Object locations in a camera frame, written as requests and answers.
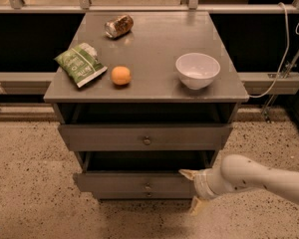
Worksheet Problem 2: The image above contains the grey bottom drawer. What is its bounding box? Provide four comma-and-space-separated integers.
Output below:
93, 192, 194, 200

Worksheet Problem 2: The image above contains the metal stand leg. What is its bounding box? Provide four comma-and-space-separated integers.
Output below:
261, 49, 299, 123

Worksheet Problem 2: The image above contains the grey drawer cabinet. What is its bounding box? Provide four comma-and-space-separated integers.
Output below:
43, 10, 250, 202

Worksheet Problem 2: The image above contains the white cable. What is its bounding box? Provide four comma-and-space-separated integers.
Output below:
248, 1, 291, 100

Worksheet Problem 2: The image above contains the white bowl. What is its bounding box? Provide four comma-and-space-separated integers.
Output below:
175, 53, 220, 90

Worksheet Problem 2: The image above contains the grey top drawer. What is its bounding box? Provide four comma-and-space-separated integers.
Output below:
59, 123, 232, 151

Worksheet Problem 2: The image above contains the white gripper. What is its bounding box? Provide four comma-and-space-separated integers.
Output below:
178, 168, 222, 216

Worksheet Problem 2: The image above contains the green chip bag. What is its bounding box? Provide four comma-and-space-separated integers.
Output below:
55, 43, 107, 88

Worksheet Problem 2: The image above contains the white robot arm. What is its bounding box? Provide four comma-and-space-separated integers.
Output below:
178, 154, 299, 215

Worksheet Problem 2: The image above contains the grey drawer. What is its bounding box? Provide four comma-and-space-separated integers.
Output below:
59, 123, 232, 151
74, 150, 217, 194
93, 192, 194, 200

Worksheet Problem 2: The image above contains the orange fruit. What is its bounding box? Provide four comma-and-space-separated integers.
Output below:
111, 66, 132, 86

